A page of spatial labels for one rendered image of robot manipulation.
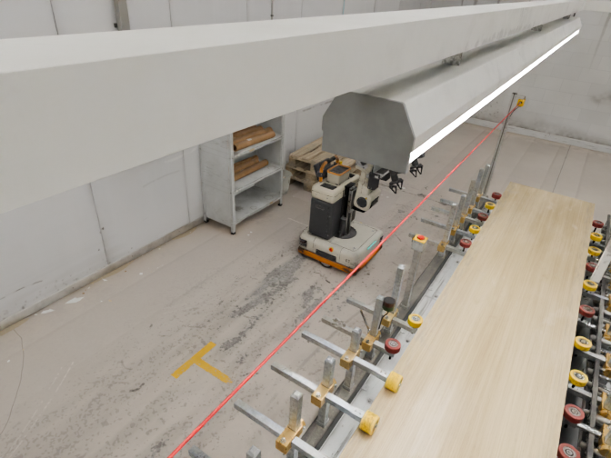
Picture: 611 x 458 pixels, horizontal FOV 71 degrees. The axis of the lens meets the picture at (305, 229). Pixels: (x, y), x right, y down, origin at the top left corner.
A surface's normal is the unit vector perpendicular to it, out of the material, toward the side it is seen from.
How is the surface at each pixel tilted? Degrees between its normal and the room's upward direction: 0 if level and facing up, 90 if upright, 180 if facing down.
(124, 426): 0
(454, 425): 0
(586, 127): 90
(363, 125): 90
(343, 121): 90
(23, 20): 90
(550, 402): 0
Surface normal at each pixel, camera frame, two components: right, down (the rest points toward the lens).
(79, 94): 0.83, 0.32
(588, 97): -0.55, 0.40
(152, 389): 0.06, -0.86
